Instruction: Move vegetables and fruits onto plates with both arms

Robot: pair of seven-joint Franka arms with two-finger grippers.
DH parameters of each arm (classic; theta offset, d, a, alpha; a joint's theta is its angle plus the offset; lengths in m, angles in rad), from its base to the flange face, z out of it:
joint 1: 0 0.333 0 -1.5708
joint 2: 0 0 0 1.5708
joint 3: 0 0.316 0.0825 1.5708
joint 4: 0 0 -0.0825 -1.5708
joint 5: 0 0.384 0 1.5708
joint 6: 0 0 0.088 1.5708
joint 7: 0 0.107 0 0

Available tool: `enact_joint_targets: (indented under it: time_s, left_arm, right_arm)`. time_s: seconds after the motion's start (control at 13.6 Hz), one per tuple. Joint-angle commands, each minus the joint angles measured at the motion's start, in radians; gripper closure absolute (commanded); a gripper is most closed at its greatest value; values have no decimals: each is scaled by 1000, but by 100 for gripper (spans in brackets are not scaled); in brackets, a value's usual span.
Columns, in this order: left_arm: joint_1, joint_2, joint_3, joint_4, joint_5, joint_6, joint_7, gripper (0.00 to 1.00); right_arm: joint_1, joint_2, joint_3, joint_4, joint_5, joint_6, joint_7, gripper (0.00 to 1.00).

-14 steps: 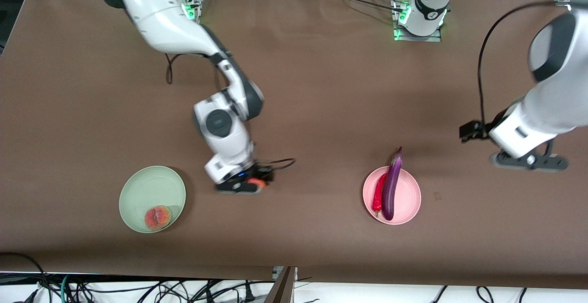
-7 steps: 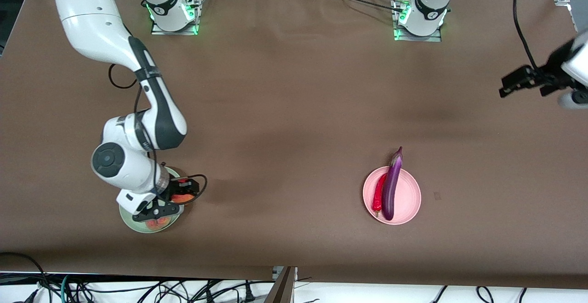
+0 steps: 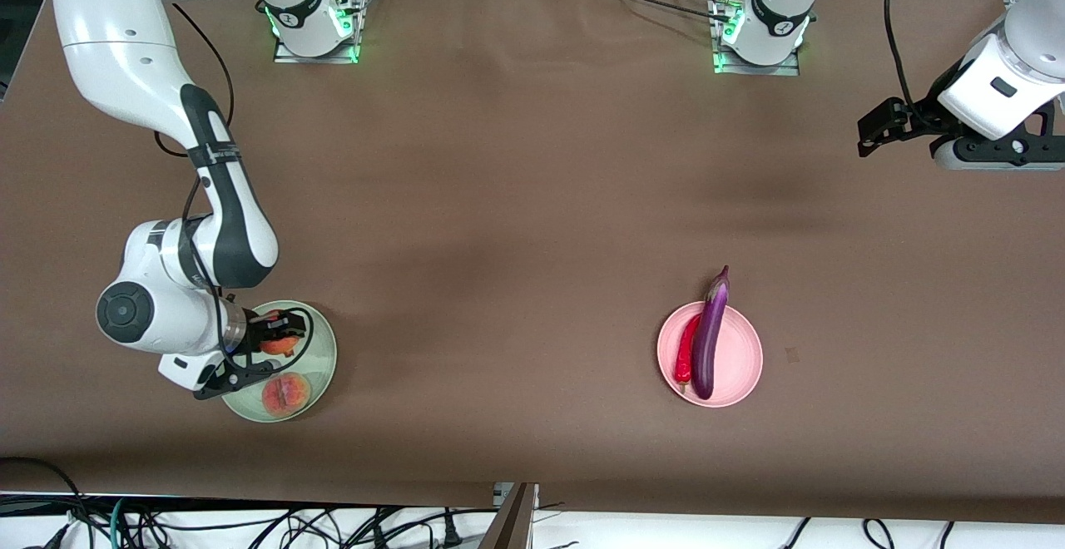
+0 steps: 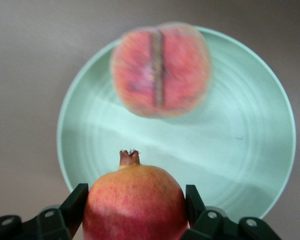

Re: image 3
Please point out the pink plate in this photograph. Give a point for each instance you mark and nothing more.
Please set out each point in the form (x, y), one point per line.
(740, 358)

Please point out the orange peach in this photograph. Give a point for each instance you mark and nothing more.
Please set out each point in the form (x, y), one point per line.
(287, 393)

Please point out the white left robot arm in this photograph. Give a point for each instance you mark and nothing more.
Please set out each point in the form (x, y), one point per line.
(782, 0)

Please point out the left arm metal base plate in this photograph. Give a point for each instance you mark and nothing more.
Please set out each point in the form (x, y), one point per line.
(749, 70)

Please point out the brown table cover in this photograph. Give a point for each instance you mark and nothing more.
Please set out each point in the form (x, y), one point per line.
(499, 116)

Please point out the red chili pepper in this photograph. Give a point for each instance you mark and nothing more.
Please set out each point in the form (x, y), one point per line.
(686, 353)

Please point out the purple eggplant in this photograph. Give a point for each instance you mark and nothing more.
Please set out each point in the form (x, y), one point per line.
(709, 341)

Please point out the brown wooden post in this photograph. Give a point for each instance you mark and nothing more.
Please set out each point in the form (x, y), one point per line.
(507, 528)

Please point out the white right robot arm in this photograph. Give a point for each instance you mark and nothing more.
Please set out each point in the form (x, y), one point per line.
(108, 33)

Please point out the red pomegranate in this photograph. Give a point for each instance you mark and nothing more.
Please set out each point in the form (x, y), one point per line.
(283, 347)

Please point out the light green plate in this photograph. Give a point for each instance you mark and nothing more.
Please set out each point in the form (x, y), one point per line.
(320, 349)

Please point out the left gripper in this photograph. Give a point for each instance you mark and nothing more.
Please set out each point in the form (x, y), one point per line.
(925, 119)

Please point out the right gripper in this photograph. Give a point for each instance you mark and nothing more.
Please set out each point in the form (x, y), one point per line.
(259, 332)

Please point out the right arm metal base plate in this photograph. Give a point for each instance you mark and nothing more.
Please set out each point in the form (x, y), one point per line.
(291, 56)

